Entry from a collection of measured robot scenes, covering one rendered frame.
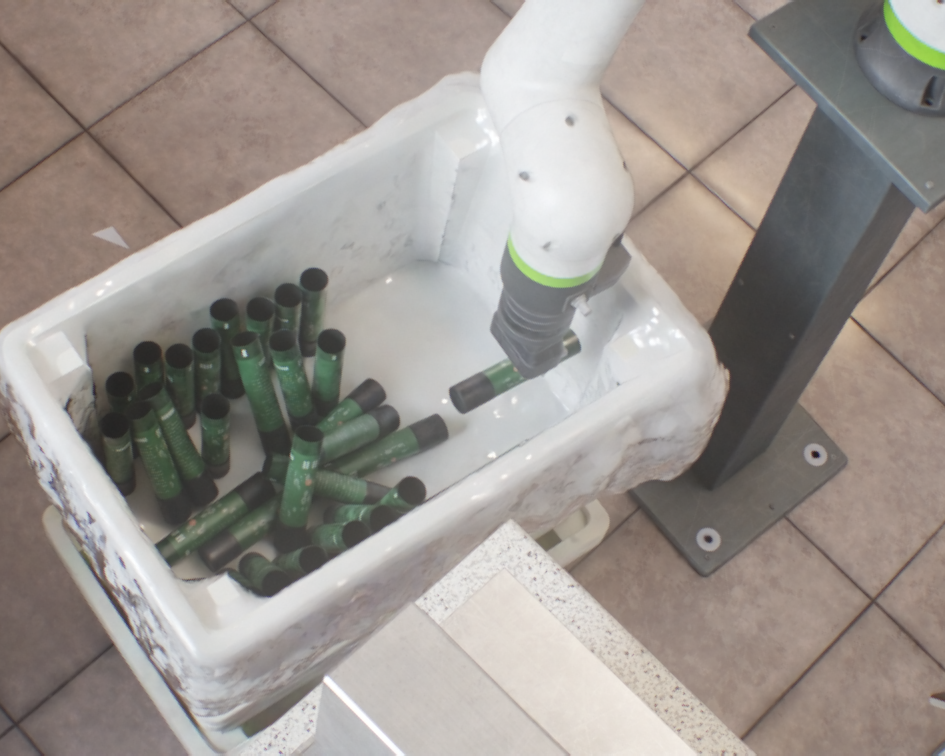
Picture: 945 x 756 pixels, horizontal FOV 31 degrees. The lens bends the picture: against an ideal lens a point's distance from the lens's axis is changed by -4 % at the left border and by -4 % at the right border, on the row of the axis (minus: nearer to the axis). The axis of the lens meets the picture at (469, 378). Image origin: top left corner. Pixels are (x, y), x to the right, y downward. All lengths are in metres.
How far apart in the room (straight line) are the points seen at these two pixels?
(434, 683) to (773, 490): 1.76
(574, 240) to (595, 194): 0.05
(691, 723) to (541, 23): 0.64
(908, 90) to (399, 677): 1.08
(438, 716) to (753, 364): 1.48
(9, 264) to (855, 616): 1.33
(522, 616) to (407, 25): 1.71
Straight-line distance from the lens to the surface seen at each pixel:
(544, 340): 1.74
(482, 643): 1.30
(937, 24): 1.70
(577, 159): 1.55
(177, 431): 1.88
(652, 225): 2.74
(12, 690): 2.37
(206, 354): 1.87
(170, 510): 1.91
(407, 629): 0.83
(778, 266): 2.09
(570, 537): 2.21
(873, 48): 1.78
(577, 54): 1.56
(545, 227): 1.55
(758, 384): 2.26
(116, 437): 1.89
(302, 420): 1.96
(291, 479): 1.86
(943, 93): 1.77
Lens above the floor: 2.24
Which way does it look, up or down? 62 degrees down
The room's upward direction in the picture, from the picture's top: 15 degrees clockwise
